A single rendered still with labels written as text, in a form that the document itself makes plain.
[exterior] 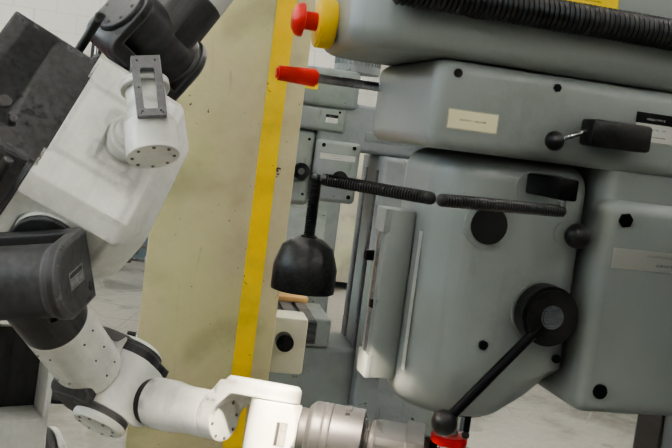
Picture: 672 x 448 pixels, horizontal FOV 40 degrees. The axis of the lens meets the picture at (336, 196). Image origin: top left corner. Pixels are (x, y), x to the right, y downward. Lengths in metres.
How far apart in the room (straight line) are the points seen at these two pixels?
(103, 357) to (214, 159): 1.59
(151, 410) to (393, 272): 0.41
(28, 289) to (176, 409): 0.30
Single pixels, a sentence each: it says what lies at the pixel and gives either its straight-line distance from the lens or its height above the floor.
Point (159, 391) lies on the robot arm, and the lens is 1.32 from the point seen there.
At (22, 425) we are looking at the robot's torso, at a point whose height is 1.10.
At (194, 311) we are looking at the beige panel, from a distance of 2.87.
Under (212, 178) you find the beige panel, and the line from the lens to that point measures 2.82.
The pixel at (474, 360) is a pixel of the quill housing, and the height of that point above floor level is 1.39.
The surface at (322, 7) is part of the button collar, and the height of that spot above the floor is 1.77.
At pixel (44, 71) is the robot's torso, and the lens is 1.27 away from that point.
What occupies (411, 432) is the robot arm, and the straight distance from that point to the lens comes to 1.22.
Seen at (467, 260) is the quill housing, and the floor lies 1.51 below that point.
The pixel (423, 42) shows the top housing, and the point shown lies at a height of 1.74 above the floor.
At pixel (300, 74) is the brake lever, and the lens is 1.19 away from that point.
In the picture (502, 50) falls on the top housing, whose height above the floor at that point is 1.75.
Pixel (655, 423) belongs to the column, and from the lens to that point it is 1.48.
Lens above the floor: 1.63
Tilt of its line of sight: 4 degrees down
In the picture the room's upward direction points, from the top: 7 degrees clockwise
